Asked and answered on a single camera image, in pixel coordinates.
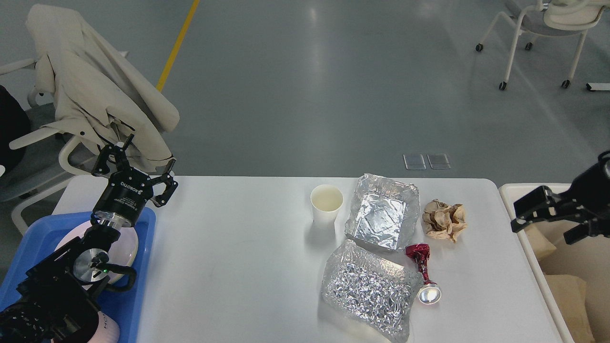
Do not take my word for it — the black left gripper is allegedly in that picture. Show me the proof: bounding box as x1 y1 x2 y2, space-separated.
90 134 178 228

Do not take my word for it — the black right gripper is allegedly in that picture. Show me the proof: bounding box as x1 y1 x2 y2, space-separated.
510 151 610 245

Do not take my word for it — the pink plate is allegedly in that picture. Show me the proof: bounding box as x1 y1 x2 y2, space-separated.
74 227 139 284

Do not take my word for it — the aluminium foil tray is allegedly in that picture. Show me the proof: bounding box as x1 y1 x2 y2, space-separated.
344 173 421 251

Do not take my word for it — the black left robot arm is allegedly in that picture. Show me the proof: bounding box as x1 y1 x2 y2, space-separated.
1 135 178 343

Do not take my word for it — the cream plastic bin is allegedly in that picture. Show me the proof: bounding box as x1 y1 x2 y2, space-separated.
498 183 610 343

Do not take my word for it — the beige jacket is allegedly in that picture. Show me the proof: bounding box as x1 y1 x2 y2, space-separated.
26 4 180 172

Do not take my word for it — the white office chair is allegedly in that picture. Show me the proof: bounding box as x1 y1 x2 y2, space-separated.
1 87 97 234

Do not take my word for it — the white table leg base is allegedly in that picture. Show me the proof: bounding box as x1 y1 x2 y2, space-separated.
585 82 610 92

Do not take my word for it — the blue plastic tray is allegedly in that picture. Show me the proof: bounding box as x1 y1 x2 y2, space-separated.
0 208 155 343

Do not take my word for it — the crumpled brown paper ball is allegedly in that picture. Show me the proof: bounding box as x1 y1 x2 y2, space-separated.
422 199 468 243

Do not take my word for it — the person in dark clothes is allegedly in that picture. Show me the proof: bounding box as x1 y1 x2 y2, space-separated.
0 85 31 174

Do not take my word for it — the clear floor plate right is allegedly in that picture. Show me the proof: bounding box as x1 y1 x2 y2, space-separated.
427 153 451 170

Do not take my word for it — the clear floor plate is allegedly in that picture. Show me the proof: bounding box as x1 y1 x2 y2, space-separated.
427 153 451 170
403 154 427 170

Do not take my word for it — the red foil wrapped glass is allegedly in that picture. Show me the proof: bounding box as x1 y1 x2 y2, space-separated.
405 243 442 305

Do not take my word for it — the clear floor plate left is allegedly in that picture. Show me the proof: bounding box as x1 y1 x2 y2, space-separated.
403 154 427 170

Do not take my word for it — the white paper cup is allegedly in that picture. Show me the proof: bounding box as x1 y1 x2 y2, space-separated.
310 184 344 228

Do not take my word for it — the white chair with castors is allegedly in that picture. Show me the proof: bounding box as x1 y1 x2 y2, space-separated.
475 0 609 91

